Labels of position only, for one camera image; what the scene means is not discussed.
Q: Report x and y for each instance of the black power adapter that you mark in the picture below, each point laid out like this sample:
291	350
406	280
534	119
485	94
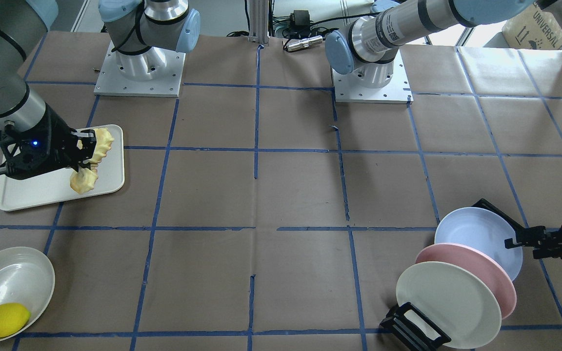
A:
299	19

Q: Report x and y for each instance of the pink plate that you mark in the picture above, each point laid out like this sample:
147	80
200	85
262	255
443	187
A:
479	264

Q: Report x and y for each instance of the aluminium frame post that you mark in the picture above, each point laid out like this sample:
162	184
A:
258	21

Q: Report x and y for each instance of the black plate rack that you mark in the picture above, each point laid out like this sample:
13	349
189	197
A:
411	326

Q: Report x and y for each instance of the white tray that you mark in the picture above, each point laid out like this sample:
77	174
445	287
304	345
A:
54	187

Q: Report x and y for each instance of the blue plate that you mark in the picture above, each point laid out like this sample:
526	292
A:
485	231

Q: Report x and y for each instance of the white oval bowl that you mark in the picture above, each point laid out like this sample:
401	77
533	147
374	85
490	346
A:
27	277

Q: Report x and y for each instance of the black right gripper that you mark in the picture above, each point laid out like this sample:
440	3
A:
58	132

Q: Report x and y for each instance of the yellow lemon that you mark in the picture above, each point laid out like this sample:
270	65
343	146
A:
13	317

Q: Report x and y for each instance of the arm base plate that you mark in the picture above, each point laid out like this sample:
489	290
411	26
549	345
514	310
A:
156	73
374	83

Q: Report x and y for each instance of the white plate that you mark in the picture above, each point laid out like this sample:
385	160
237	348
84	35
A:
457	301

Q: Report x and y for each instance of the silver metal cylinder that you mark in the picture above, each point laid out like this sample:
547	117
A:
302	44

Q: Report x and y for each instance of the yellow bread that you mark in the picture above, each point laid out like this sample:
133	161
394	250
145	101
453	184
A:
84	180

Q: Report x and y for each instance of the cardboard box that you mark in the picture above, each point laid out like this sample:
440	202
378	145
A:
533	29

